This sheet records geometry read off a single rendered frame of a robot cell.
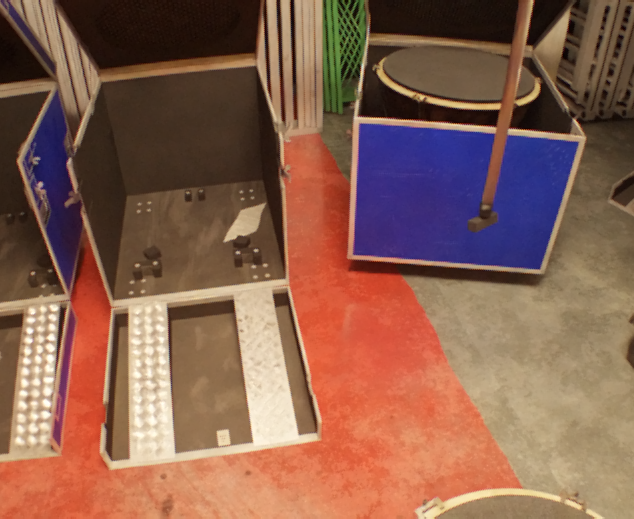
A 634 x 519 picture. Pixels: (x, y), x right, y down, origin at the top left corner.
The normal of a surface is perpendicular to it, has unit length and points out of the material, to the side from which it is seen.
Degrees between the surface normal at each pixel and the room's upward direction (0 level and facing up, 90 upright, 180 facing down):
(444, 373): 0
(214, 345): 2
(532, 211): 90
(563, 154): 90
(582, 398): 0
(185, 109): 90
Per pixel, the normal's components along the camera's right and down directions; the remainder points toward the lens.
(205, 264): 0.00, -0.77
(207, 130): 0.19, 0.62
